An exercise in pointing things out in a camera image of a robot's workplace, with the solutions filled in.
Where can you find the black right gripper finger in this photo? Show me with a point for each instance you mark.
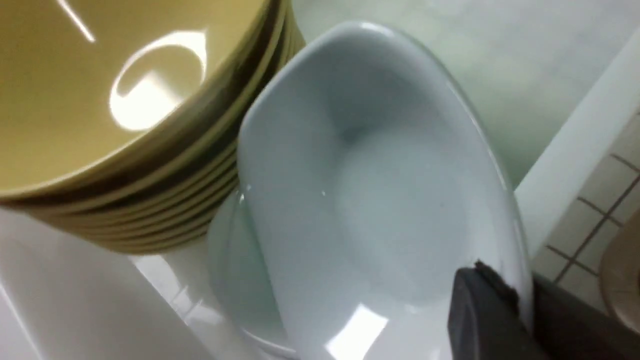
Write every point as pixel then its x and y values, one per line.
pixel 484 323

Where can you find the white square dish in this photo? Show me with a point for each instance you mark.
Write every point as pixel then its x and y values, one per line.
pixel 370 181

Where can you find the olive plastic bin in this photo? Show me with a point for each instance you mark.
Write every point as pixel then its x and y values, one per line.
pixel 619 275

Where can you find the stack of white dishes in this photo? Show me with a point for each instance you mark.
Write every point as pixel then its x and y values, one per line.
pixel 240 281

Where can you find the stack of yellow bowls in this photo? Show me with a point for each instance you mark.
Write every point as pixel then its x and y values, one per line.
pixel 120 118

